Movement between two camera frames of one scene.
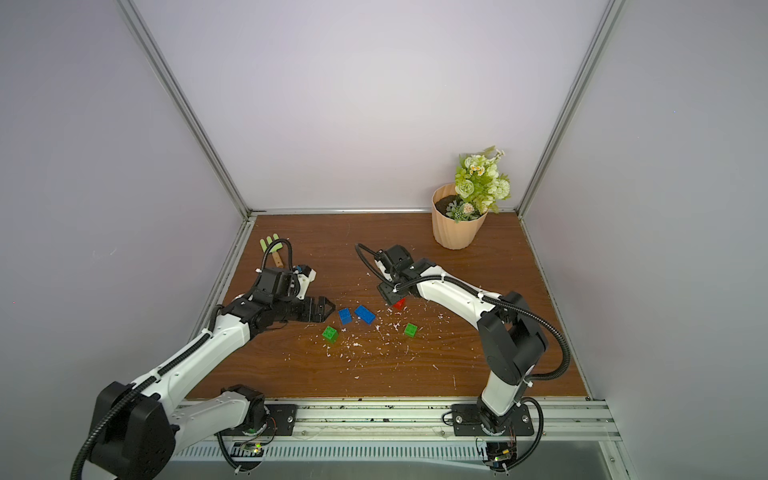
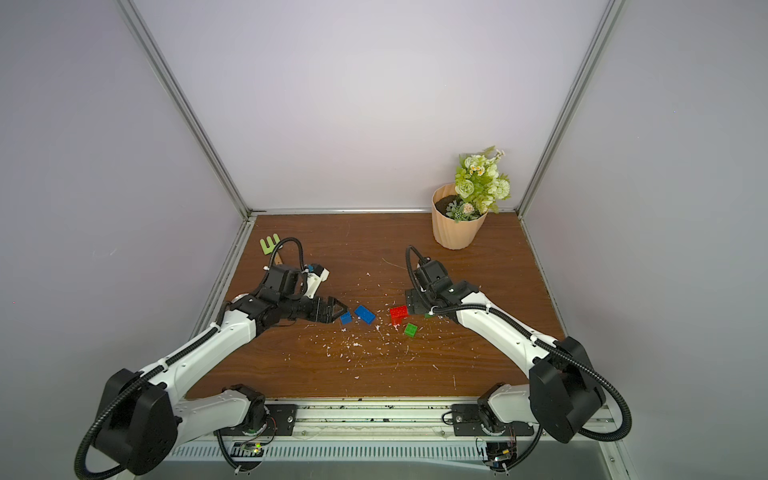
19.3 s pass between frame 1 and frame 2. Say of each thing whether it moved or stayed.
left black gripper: stayed
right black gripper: moved
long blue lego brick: stayed
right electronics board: stayed
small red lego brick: moved
